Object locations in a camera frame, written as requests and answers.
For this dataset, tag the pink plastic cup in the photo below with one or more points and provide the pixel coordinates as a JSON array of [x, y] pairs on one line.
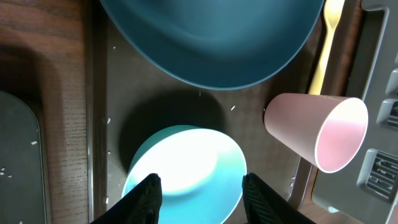
[[327, 131]]

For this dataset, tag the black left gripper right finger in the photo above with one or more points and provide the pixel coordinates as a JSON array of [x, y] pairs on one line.
[[263, 205]]

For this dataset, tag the black rectangular tray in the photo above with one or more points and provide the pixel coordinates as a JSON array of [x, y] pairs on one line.
[[22, 184]]

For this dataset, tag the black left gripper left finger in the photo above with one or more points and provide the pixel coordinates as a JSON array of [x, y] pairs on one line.
[[140, 206]]

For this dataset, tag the dark blue plate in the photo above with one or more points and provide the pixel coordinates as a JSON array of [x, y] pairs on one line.
[[216, 44]]

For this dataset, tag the light blue bowl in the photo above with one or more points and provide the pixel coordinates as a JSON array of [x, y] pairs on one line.
[[201, 172]]

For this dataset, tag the yellow plastic spoon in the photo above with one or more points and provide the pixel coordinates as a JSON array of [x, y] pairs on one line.
[[331, 13]]

